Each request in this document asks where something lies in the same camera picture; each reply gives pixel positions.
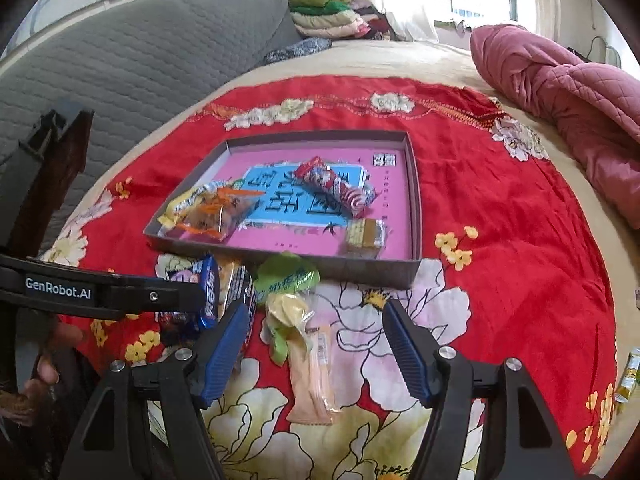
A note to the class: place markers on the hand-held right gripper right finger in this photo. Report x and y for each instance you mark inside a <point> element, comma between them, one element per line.
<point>407,355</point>

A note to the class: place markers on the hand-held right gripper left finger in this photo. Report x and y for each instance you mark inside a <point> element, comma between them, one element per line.
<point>225,355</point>

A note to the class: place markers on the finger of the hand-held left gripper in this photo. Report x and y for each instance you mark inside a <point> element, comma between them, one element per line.
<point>150,296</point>

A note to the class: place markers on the blue cookie packet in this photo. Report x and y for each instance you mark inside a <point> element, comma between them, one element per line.
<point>210,285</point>

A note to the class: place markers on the dark chocolate bar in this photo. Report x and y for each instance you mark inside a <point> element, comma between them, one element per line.
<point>243,285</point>

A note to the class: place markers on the yellow snack packet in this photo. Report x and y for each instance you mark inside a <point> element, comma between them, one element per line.
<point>175,207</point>

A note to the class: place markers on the peach wafer packet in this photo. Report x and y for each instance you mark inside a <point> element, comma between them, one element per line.
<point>312,385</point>

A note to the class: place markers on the green pastry packet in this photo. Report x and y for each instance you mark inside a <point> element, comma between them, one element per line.
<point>285,277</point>

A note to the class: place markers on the orange-trimmed clear pastry packet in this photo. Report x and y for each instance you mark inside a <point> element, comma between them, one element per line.
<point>215,217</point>

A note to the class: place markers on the grey cardboard tray box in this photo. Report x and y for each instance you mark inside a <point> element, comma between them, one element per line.
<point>350,270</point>

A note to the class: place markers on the clear cake packet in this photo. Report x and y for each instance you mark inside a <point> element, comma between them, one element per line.
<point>365,237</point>

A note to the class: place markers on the red candy packet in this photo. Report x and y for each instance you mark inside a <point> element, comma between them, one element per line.
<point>330,185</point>

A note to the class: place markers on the person's left hand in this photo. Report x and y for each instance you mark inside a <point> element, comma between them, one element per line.
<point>65,336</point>

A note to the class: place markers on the red floral blanket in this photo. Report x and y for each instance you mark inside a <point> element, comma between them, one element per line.
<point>500,210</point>

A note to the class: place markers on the small yellow packet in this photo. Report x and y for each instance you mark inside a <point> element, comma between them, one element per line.
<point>629,375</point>

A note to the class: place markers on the grey quilted headboard cover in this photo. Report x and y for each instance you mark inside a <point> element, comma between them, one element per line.
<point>150,60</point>

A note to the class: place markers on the dark patterned cloth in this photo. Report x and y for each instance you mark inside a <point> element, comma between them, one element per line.
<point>300,50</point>

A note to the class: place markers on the beige bed sheet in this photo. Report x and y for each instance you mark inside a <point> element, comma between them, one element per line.
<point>400,60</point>

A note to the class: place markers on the pink quilt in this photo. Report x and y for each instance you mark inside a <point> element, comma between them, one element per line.
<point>575,95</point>

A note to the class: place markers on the stack of folded clothes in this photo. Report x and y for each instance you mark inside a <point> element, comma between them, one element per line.
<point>325,15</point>

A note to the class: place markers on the white chair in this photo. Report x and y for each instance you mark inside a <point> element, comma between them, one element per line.
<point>607,52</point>

